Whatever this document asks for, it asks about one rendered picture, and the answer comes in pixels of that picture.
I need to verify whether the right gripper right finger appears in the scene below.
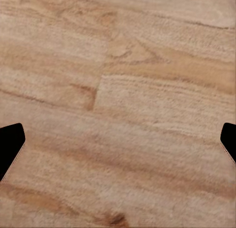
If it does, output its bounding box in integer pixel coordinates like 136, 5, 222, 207
220, 123, 236, 162

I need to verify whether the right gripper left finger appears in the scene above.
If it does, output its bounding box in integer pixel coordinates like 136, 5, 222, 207
0, 123, 26, 181

